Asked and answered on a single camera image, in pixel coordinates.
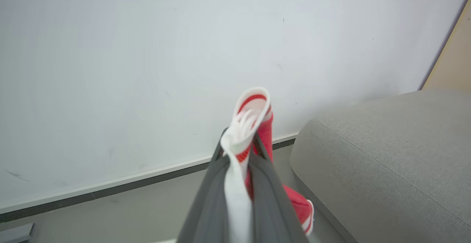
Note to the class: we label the beige wooden board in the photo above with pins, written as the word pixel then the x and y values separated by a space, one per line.
pixel 454 59

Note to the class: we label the dark grey wall baseboard strip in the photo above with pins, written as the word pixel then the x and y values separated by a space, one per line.
pixel 110 190

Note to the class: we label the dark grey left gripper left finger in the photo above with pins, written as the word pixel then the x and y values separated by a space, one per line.
pixel 208 206

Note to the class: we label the grey flat block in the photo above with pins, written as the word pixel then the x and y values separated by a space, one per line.
pixel 16 233

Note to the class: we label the red and white garment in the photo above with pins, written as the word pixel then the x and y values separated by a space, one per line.
pixel 252 116

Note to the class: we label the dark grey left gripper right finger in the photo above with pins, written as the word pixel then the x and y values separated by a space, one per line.
pixel 270 206

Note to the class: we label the grey fabric sofa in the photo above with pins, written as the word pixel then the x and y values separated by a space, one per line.
pixel 390 162

